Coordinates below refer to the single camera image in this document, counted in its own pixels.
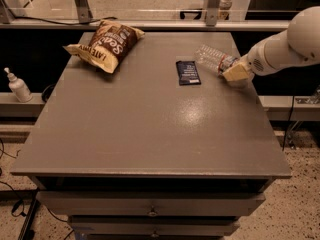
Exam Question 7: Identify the metal frame post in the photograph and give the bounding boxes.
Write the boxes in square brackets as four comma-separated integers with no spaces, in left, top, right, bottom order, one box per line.
[74,0,93,24]
[205,0,220,26]

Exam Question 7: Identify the lower grey drawer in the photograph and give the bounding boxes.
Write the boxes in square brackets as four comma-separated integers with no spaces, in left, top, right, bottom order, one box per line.
[69,216,239,237]

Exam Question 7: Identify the top grey drawer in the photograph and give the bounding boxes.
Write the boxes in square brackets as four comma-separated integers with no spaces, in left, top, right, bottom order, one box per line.
[37,191,265,217]

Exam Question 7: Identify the black floor cables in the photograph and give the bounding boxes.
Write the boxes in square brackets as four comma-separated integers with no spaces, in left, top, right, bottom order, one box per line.
[0,138,76,240]

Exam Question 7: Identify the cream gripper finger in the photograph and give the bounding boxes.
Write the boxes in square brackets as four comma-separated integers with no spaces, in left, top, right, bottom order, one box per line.
[222,62,254,82]

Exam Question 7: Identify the brown chip bag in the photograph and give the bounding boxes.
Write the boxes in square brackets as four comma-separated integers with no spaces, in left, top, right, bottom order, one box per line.
[64,20,144,74]

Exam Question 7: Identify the grey drawer cabinet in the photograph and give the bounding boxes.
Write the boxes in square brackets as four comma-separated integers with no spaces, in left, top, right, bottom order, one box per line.
[12,32,290,240]

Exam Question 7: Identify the left metal frame post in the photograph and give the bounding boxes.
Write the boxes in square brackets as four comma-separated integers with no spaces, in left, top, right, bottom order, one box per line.
[74,0,93,24]

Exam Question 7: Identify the black cable on rail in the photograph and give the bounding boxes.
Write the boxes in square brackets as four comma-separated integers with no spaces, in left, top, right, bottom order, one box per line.
[6,7,118,27]

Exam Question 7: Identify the clear plastic water bottle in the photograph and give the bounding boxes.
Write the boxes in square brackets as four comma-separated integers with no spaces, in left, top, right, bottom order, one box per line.
[195,44,238,75]

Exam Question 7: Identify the dark blue rxbar wrapper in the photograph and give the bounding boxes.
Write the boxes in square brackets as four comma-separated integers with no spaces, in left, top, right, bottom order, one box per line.
[176,61,201,86]

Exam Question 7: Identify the grey drawer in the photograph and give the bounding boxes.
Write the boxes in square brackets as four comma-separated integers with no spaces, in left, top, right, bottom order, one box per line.
[37,191,265,217]
[69,216,239,237]

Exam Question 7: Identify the right metal frame post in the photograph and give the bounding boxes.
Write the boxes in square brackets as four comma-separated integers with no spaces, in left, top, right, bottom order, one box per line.
[205,0,220,26]

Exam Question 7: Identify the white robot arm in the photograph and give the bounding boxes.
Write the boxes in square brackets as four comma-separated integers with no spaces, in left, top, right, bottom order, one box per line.
[222,6,320,82]

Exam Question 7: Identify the white pump dispenser bottle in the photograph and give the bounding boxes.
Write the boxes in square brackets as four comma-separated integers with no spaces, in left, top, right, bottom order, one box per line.
[4,67,33,103]

